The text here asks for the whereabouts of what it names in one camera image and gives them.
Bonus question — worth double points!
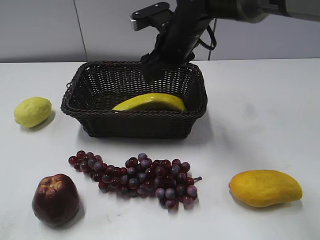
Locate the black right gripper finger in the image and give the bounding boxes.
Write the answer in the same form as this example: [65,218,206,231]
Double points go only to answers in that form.
[172,51,195,68]

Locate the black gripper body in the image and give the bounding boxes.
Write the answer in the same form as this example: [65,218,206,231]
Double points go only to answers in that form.
[152,0,213,65]

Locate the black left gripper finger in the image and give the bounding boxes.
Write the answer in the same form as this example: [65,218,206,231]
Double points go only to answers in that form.
[140,52,164,84]

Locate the yellow banana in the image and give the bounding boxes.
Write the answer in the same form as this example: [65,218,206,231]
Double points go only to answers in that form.
[113,93,187,112]

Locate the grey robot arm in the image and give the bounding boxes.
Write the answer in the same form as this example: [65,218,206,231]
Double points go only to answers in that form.
[140,0,320,83]

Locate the black wicker basket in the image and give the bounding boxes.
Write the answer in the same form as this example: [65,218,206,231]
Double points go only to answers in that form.
[61,61,208,139]

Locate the purple grape bunch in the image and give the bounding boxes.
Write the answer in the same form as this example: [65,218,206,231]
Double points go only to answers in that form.
[68,150,202,210]

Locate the yellow lemon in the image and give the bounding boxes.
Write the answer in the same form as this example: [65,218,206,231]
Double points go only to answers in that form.
[13,96,52,128]

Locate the yellow orange mango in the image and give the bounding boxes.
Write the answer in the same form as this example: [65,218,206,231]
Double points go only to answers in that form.
[228,169,303,208]

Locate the dark red apple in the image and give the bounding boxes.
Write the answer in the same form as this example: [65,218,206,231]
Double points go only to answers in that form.
[32,173,80,227]

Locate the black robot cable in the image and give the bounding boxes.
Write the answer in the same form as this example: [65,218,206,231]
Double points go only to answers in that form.
[197,17,217,51]

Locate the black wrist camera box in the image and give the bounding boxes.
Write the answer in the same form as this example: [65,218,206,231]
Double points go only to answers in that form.
[129,1,173,32]

